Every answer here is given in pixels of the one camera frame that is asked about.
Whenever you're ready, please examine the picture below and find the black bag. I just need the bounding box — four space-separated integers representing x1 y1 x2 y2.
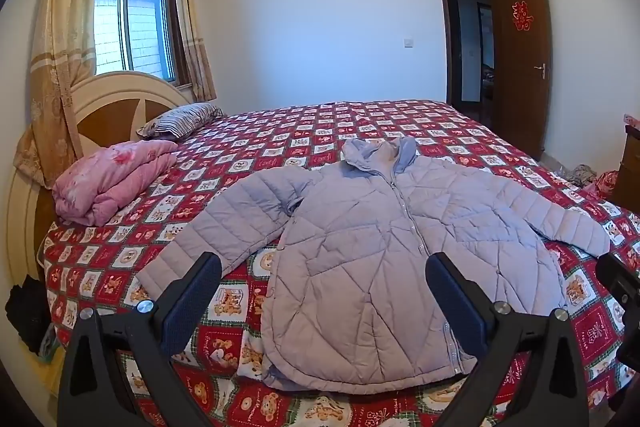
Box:
5 276 53 355

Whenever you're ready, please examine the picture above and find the lilac quilted puffer jacket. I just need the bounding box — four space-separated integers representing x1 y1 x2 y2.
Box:
136 136 612 392

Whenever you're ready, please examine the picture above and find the striped pillow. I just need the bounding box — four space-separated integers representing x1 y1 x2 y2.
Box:
136 103 225 140

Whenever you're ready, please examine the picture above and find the window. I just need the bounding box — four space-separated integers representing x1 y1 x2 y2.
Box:
92 0 178 86

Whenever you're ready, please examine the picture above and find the brown wooden cabinet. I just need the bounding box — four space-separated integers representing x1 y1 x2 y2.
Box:
609 124 640 208

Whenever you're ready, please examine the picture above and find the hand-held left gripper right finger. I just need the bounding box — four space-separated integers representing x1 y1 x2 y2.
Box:
425 252 591 427

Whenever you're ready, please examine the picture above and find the brown wooden door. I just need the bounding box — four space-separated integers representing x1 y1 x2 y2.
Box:
492 0 551 160

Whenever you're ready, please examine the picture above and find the red patterned bag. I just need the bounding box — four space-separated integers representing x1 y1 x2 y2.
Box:
595 171 621 200

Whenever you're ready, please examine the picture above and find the cream and wood headboard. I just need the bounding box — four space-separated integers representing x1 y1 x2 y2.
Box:
6 71 196 293

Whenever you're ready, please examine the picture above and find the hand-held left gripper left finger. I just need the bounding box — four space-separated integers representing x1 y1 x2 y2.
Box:
57 252 223 427

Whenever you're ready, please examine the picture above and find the pink folded quilt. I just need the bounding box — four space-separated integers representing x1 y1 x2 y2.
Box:
52 139 179 227

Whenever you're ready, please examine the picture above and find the beige floral curtain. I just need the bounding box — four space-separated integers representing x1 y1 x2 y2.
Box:
172 0 218 102
12 0 113 188

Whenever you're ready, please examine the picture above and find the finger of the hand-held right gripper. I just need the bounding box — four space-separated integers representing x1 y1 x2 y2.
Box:
595 252 640 308

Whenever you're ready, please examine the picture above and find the dark wooden door frame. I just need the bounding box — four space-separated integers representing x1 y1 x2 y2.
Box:
436 0 501 108

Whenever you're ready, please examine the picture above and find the red printed checkered bedspread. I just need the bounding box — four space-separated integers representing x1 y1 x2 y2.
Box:
42 99 640 427

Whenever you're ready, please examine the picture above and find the grey crumpled cloth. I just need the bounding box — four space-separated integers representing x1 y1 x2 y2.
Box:
567 164 598 188

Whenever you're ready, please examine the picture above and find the red paper door decoration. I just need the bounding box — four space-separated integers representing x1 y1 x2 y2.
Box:
511 0 534 31

